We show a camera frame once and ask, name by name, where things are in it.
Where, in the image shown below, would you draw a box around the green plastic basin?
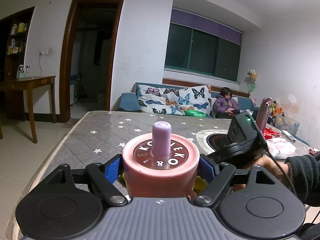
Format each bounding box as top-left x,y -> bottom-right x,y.
184,109 -> 207,118

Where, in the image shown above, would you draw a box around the round black induction cooktop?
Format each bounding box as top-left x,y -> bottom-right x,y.
196,129 -> 234,155

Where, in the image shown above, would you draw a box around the person's right hand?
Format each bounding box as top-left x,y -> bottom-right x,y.
250,155 -> 292,192

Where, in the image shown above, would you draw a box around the wooden side table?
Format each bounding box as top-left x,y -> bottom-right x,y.
0,76 -> 57,144

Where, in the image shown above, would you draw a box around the red plastic bag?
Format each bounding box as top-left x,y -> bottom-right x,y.
262,127 -> 280,139

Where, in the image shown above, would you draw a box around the purple roller blind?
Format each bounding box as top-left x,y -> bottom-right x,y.
170,8 -> 243,45

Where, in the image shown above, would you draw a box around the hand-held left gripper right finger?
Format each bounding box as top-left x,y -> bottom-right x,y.
194,155 -> 285,205

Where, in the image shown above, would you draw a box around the grey star-print table cover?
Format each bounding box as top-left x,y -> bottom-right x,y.
5,110 -> 320,240

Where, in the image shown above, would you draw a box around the stuffed toys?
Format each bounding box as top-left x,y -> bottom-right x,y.
269,100 -> 283,117

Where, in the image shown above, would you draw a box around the person's right forearm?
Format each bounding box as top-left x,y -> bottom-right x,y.
284,151 -> 320,208

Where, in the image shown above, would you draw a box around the wooden door frame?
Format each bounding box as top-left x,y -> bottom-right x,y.
59,0 -> 125,123

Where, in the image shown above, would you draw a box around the clear blue plastic bag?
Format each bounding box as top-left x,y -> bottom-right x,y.
275,116 -> 300,134

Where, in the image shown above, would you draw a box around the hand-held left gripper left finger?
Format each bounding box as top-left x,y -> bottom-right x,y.
37,154 -> 128,207

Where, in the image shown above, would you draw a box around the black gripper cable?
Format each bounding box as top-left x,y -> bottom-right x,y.
260,130 -> 285,175

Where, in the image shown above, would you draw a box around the wooden shelf cabinet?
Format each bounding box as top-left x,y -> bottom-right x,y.
0,6 -> 35,120

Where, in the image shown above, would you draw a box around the paper pinwheel flower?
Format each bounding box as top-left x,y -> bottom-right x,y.
247,69 -> 258,98

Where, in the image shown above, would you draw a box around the dark window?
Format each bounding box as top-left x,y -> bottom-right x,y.
164,22 -> 242,82

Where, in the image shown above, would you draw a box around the blue sofa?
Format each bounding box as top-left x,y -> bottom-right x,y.
119,82 -> 260,118

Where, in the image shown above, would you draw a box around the butterfly print blanket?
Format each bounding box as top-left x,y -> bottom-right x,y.
136,84 -> 213,117

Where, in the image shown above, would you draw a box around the white plastic bag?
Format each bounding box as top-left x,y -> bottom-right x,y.
266,137 -> 297,159

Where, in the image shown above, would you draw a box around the pink water bottle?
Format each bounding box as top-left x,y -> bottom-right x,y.
122,121 -> 200,200

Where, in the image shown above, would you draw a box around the pink metal thermos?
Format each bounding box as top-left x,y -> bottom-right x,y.
257,97 -> 272,132

